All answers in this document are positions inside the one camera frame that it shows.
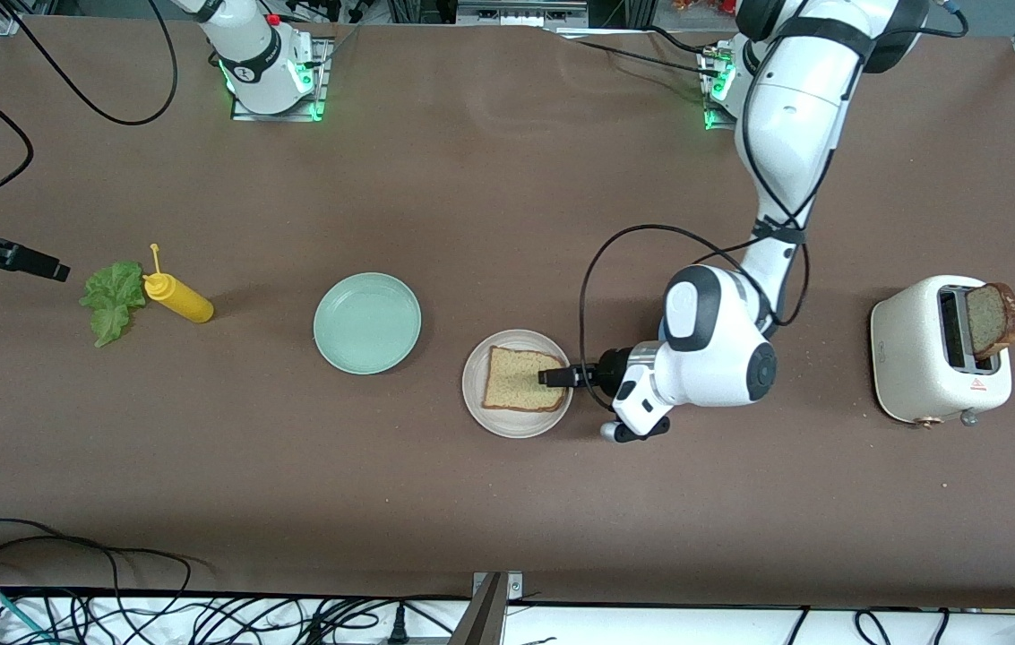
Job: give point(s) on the brown table cover sheet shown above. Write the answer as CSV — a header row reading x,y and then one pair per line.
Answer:
x,y
561,502

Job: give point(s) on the red snack packaging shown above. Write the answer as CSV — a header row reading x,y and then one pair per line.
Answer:
x,y
713,7

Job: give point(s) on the grey metal bracket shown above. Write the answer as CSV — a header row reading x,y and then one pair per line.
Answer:
x,y
485,618

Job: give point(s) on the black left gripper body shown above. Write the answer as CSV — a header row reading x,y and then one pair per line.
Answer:
x,y
609,366

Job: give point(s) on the black power plug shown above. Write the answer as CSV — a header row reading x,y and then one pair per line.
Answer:
x,y
397,627

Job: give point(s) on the brown bread slice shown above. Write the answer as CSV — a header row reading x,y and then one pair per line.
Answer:
x,y
991,318
516,381

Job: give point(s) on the light green plate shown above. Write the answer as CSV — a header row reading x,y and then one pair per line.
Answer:
x,y
367,322

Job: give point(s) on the beige plate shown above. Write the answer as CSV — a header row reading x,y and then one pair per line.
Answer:
x,y
507,425

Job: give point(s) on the green lettuce leaf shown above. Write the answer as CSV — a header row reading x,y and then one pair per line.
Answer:
x,y
116,291

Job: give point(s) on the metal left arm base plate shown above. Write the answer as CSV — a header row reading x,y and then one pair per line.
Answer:
x,y
713,112

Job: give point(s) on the grey metal box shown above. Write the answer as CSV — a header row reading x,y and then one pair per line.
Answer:
x,y
520,11

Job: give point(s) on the white toaster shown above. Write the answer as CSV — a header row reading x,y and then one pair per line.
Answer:
x,y
910,358

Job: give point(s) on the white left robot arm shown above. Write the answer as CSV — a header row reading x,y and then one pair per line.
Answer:
x,y
794,116

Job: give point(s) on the yellow mustard squeeze bottle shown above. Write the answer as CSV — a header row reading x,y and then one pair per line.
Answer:
x,y
180,302

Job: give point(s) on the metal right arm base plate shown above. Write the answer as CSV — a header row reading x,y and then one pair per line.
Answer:
x,y
279,115

